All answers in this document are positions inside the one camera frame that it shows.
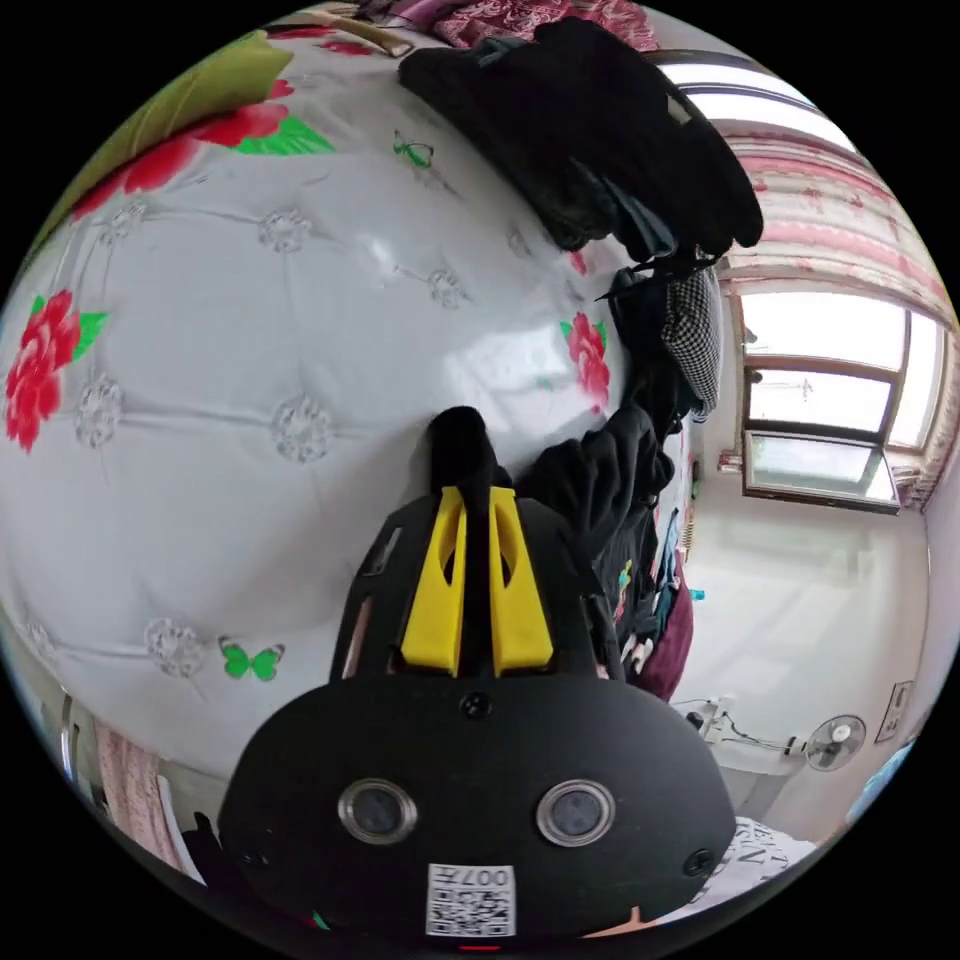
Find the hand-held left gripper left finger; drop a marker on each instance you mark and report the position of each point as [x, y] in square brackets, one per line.
[431, 615]

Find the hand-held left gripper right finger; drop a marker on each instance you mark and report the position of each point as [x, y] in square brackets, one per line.
[519, 622]

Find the black patterned hoodie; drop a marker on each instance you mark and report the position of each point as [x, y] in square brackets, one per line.
[600, 465]

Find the bed with white floral quilt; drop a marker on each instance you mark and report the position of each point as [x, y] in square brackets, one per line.
[262, 337]

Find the white standing fan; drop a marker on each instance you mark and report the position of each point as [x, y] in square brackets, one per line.
[836, 742]

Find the window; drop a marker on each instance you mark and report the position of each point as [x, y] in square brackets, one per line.
[817, 405]

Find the pink striped curtain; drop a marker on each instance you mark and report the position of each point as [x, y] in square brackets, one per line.
[832, 217]

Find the pile of clothes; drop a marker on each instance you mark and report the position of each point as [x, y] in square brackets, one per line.
[585, 112]

